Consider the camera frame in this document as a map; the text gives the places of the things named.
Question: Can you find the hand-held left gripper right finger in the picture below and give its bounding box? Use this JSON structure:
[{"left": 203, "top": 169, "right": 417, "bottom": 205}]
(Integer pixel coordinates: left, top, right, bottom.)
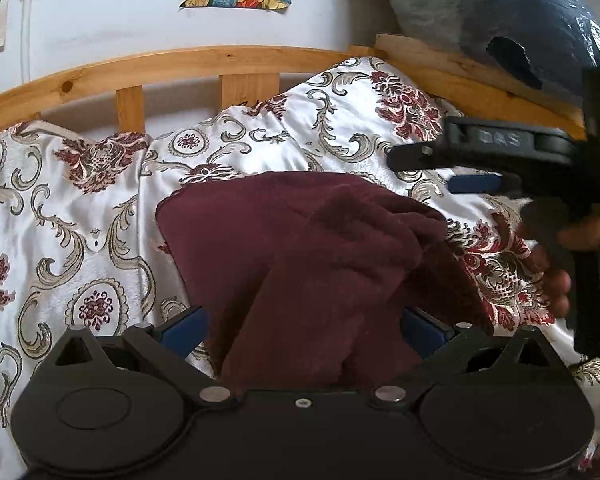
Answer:
[{"left": 372, "top": 306, "right": 557, "bottom": 406}]

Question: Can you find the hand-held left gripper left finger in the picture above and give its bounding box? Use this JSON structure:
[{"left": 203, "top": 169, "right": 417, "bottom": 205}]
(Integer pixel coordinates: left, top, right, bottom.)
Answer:
[{"left": 45, "top": 305, "right": 238, "bottom": 406}]

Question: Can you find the wooden bed frame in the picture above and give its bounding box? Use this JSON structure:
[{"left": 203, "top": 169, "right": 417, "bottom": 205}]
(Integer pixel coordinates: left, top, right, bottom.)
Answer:
[{"left": 0, "top": 32, "right": 589, "bottom": 137}]

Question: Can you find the white floral satin blanket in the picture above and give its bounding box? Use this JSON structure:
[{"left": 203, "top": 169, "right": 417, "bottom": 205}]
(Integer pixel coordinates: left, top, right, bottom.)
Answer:
[{"left": 0, "top": 56, "right": 600, "bottom": 480}]

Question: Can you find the white wall pipe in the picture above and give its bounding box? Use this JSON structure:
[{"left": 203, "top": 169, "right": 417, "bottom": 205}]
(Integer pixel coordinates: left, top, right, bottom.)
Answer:
[{"left": 19, "top": 0, "right": 39, "bottom": 86}]

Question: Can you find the clear plastic bag of clothes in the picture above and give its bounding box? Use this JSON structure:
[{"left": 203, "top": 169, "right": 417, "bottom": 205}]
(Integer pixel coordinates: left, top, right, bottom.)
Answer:
[{"left": 359, "top": 0, "right": 600, "bottom": 111}]

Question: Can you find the maroon long-sleeve sweater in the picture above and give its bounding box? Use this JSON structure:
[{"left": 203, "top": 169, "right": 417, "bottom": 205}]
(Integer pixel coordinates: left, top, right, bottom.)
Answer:
[{"left": 155, "top": 170, "right": 494, "bottom": 397}]

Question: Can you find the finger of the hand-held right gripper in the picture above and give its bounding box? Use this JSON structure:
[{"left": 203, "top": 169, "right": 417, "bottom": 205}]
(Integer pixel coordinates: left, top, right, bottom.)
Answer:
[
  {"left": 386, "top": 141, "right": 453, "bottom": 172},
  {"left": 448, "top": 172, "right": 522, "bottom": 196}
]

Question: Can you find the person's right hand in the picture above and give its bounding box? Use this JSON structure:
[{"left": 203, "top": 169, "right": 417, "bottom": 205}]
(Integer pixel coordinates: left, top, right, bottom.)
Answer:
[{"left": 519, "top": 212, "right": 600, "bottom": 320}]

